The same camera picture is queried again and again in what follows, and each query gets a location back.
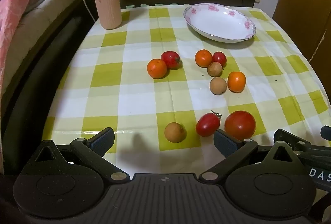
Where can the red plum tomato with stem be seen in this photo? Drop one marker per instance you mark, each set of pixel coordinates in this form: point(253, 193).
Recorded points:
point(207, 124)

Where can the beige bed mattress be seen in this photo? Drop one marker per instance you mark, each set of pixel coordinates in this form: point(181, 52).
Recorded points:
point(38, 17)

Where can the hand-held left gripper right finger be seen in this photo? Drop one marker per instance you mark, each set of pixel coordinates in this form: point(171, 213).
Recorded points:
point(225, 145)

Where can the red cherry tomato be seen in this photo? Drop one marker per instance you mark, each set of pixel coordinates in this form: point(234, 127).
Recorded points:
point(170, 59)
point(220, 57)

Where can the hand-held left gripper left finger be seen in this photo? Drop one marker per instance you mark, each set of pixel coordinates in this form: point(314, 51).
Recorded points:
point(103, 140)

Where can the brown longan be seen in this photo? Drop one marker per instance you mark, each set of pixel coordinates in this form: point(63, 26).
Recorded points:
point(214, 69)
point(175, 132)
point(218, 85)

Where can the green foam mat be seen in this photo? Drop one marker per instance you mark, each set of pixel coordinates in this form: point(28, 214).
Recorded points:
point(144, 5)

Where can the large red tomato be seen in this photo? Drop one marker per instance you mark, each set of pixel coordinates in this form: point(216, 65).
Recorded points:
point(240, 125)

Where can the pink floral blanket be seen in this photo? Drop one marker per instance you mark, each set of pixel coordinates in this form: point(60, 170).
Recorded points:
point(10, 22)

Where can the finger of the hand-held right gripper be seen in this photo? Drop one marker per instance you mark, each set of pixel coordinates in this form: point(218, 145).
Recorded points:
point(326, 132)
point(284, 136)

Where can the small orange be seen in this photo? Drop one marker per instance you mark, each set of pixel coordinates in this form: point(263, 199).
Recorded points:
point(236, 81)
point(157, 68)
point(203, 58)

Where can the white floral plate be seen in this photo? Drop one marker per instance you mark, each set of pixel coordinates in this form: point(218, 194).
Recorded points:
point(219, 23)

